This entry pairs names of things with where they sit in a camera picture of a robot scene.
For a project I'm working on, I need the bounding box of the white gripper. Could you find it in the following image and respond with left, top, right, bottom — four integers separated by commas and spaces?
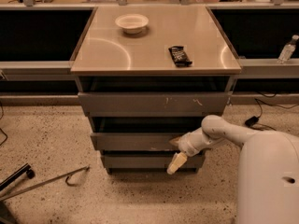
167, 133, 202, 175

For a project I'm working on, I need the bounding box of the grey drawer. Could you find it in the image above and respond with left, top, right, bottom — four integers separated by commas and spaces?
91, 117, 202, 151
78, 92, 229, 117
100, 150, 206, 170

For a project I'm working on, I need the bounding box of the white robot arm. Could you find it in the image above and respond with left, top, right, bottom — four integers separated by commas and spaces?
167, 115, 299, 224

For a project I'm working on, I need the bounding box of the grey drawer cabinet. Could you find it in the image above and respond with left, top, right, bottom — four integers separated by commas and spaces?
70, 4, 242, 175

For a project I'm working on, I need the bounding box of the black snack bar wrapper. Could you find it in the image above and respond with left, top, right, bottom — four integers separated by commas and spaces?
168, 46, 192, 67

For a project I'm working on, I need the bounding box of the metal rod with hook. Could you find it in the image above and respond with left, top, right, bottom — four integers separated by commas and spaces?
0, 165, 90, 202

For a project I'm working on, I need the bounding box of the white bowl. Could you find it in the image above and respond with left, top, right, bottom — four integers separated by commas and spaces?
115, 14, 149, 35

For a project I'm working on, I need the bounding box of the clear plastic water bottle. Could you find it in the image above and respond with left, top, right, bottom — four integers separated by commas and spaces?
278, 35, 299, 63

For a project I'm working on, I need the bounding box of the black stand leg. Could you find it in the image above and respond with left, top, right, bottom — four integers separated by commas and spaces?
0, 163, 35, 190

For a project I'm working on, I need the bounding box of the black power adapter with cable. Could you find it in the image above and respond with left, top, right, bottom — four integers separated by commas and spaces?
244, 91, 299, 132

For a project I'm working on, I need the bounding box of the black cable on left floor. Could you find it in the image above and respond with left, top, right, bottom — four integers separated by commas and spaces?
0, 105, 8, 147

